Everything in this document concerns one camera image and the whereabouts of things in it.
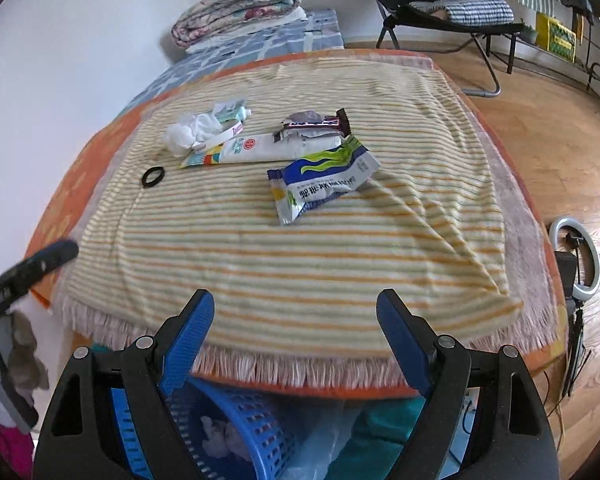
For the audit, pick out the black tripod stand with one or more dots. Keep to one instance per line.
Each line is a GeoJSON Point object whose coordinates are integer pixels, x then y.
{"type": "Point", "coordinates": [577, 345]}

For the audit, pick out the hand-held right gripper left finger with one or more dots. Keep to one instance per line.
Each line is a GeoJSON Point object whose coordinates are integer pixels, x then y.
{"type": "Point", "coordinates": [190, 340]}

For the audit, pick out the white toothpaste tube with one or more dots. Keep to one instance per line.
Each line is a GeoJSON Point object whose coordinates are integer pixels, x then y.
{"type": "Point", "coordinates": [270, 147]}

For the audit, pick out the light teal packet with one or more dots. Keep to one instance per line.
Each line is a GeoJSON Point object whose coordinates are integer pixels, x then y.
{"type": "Point", "coordinates": [235, 110]}

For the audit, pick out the checked cushion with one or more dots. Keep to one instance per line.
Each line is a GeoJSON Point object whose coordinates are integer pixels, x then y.
{"type": "Point", "coordinates": [475, 7]}

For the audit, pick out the person's left hand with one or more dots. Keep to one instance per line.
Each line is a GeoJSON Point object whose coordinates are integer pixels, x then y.
{"type": "Point", "coordinates": [27, 355]}

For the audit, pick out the white tissue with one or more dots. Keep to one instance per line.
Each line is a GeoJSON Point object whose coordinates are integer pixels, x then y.
{"type": "Point", "coordinates": [220, 437]}
{"type": "Point", "coordinates": [185, 132]}

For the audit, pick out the dark candy bar wrapper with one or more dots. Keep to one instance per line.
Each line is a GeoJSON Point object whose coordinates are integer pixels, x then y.
{"type": "Point", "coordinates": [312, 121]}

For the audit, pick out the small potted plant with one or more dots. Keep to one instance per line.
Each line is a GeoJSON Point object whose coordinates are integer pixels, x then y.
{"type": "Point", "coordinates": [529, 34]}

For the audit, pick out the white folded sheet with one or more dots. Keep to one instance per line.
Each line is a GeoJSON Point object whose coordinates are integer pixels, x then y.
{"type": "Point", "coordinates": [292, 16]}

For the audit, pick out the orange floral blanket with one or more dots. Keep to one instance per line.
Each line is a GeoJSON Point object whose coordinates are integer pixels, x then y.
{"type": "Point", "coordinates": [80, 170]}

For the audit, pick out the clear plastic bag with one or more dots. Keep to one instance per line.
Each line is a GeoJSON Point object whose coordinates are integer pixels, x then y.
{"type": "Point", "coordinates": [320, 440]}

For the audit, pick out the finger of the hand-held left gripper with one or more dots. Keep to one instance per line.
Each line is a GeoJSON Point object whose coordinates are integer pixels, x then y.
{"type": "Point", "coordinates": [55, 256]}

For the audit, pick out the yellow crate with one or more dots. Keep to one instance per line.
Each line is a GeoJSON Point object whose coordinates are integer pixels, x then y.
{"type": "Point", "coordinates": [555, 35]}

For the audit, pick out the blue plastic basket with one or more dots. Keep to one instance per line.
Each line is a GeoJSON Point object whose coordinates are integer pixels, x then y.
{"type": "Point", "coordinates": [250, 420]}

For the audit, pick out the folded floral quilt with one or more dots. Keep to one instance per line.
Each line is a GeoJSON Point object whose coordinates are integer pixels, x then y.
{"type": "Point", "coordinates": [235, 10]}

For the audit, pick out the blue checked bedsheet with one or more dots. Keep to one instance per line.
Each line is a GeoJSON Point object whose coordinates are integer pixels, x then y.
{"type": "Point", "coordinates": [260, 45]}

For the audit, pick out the teal cloth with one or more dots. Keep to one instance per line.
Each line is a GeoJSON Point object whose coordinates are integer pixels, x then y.
{"type": "Point", "coordinates": [375, 435]}

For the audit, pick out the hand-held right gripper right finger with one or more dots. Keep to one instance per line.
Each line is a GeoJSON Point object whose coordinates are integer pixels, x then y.
{"type": "Point", "coordinates": [405, 340]}

